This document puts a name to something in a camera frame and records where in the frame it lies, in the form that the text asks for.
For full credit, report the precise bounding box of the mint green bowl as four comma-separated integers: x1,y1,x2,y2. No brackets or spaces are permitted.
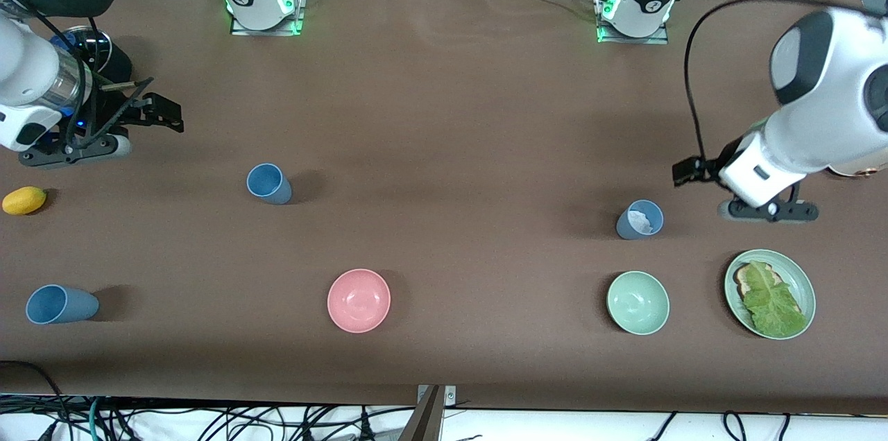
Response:
606,270,671,336

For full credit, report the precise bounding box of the green lettuce leaf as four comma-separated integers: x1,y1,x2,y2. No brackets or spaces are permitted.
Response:
742,261,809,338

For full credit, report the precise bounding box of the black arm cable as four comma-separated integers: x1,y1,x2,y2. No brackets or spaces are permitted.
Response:
0,0,153,150
683,0,864,166

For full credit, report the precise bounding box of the green plate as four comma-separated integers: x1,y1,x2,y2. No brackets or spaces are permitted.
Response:
724,249,817,340

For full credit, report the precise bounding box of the cream white kettle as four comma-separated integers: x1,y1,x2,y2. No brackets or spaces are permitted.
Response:
829,150,888,180

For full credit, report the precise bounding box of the yellow lemon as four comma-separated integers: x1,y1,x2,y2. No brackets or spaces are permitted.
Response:
1,186,48,216

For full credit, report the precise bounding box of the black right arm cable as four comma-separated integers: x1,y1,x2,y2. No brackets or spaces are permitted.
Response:
0,0,153,150

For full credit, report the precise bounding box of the blue cup holding paper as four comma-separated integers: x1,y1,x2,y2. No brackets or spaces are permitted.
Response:
616,199,665,241

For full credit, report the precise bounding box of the pink bowl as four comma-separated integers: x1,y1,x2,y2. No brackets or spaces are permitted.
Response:
327,268,391,334

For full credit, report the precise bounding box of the toasted bread slice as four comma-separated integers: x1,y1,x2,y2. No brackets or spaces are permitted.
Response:
735,263,785,300

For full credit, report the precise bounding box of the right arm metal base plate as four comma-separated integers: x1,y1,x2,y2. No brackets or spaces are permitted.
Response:
229,0,306,36

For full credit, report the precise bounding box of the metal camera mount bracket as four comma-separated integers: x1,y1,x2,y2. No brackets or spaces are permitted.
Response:
399,384,457,441

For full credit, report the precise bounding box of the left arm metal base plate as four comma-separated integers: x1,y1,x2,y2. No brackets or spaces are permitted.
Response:
595,0,670,45

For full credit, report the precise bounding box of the glass lid blue knob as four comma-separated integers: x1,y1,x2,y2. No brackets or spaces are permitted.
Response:
52,26,113,74

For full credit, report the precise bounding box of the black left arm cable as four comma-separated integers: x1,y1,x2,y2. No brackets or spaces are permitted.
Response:
683,0,864,166

